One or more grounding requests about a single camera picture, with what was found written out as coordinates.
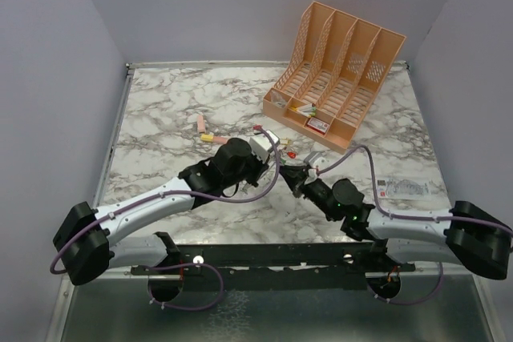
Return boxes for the red white small box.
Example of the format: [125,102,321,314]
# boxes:
[305,117,329,135]

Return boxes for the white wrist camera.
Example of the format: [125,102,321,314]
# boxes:
[248,130,280,163]
[304,151,327,180]

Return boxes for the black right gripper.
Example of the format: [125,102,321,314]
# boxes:
[277,164,340,221]

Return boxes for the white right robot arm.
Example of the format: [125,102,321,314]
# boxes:
[280,166,512,280]

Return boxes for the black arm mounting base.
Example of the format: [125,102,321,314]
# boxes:
[131,231,418,292]

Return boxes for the coloured markers in organizer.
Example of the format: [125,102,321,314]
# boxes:
[291,103,317,118]

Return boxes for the peach plastic file organizer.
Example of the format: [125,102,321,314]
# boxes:
[263,2,406,153]

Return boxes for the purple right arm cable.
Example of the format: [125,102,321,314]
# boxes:
[314,144,513,306]

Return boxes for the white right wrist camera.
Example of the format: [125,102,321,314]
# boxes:
[304,151,327,180]

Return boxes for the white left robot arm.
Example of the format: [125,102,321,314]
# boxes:
[50,131,280,286]

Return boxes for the yellow capped pink tube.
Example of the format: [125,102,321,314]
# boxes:
[200,134,228,145]

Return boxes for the white paper label card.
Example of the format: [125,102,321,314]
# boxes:
[377,176,431,200]

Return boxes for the pink eraser stick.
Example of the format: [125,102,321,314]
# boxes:
[196,115,206,134]

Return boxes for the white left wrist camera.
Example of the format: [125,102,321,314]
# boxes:
[248,130,280,163]

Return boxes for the clear plastic bag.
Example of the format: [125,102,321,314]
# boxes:
[269,89,288,108]

